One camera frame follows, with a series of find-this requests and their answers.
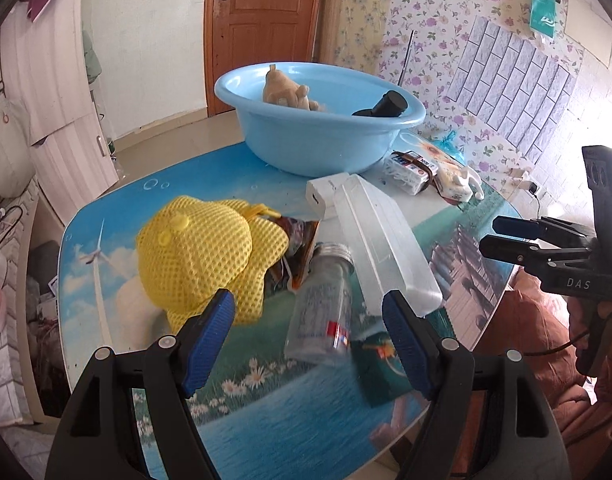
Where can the white tote bag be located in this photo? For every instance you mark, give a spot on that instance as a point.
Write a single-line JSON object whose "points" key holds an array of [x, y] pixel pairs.
{"points": [[6, 150]]}

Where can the landscape print desktop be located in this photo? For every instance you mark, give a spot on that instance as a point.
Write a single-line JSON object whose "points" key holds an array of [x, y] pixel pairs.
{"points": [[286, 410]]}

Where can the person's right hand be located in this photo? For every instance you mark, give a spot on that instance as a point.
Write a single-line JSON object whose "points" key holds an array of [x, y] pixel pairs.
{"points": [[578, 325]]}

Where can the teal plastic trash bag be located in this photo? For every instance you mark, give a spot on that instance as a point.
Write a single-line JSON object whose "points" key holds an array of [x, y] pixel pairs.
{"points": [[451, 144]]}

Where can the grey brick wall sticker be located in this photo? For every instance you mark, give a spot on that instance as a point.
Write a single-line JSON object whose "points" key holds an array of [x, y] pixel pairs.
{"points": [[511, 75]]}

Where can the cotton swab box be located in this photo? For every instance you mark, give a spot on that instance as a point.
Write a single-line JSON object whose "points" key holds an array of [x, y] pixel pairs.
{"points": [[403, 172]]}

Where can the small green bottle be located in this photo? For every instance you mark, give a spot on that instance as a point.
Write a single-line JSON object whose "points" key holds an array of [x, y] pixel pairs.
{"points": [[109, 147]]}

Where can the orange brown blanket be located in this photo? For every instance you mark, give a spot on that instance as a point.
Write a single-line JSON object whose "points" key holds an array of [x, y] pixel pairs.
{"points": [[526, 320]]}

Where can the orange brown snack packet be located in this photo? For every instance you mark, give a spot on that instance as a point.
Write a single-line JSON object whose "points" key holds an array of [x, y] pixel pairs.
{"points": [[298, 240]]}

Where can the yellow mesh hat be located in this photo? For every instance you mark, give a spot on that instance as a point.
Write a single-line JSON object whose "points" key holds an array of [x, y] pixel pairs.
{"points": [[196, 255]]}

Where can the white wooden wardrobe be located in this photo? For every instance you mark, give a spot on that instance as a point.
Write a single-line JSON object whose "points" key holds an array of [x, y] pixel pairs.
{"points": [[56, 85]]}

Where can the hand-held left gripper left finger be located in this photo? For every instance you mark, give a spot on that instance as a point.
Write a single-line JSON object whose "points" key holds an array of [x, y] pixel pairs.
{"points": [[208, 345]]}

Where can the teal hanging package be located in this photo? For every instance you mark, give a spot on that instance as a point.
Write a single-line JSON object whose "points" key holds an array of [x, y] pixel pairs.
{"points": [[546, 12]]}

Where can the black flashlight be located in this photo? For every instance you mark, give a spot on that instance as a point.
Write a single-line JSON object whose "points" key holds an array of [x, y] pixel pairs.
{"points": [[388, 105]]}

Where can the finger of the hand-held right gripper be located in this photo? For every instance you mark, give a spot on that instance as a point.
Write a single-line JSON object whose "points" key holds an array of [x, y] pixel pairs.
{"points": [[516, 226], [506, 251]]}

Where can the light blue plastic basin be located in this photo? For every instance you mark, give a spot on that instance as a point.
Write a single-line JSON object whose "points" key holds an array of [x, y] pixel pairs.
{"points": [[311, 145]]}

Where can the clear plastic bottle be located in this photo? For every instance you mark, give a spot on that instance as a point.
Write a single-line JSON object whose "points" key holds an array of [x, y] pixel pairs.
{"points": [[316, 310]]}

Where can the translucent plastic box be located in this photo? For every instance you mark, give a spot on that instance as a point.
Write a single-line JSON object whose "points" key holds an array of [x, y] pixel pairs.
{"points": [[381, 240]]}

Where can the white rabbit plush toy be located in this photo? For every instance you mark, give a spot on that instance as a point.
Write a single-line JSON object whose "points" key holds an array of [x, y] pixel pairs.
{"points": [[453, 185]]}

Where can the green padded coat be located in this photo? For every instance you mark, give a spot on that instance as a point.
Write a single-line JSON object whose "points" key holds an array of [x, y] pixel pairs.
{"points": [[91, 60]]}

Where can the brown plush toy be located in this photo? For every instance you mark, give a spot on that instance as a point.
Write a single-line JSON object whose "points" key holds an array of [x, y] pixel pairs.
{"points": [[281, 87]]}

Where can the brown wooden door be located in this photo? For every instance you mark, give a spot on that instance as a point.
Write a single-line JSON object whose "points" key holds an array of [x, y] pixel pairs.
{"points": [[266, 20]]}

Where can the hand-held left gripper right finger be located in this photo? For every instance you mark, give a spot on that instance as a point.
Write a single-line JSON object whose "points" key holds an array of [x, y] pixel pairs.
{"points": [[406, 345]]}

